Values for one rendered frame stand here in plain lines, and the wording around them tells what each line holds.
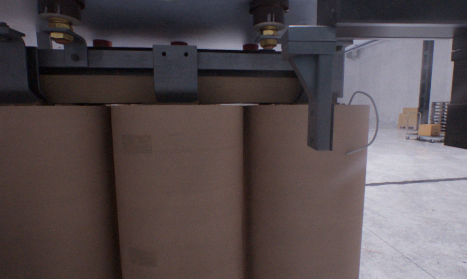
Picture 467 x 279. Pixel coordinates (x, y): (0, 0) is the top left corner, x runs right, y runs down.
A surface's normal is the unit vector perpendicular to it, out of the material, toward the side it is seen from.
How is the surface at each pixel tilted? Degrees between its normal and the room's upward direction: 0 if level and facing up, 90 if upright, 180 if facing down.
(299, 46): 90
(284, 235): 90
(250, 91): 90
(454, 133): 90
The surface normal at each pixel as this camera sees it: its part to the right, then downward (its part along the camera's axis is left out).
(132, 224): -0.40, 0.10
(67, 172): 0.70, 0.07
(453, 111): -1.00, 0.00
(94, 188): 0.92, 0.04
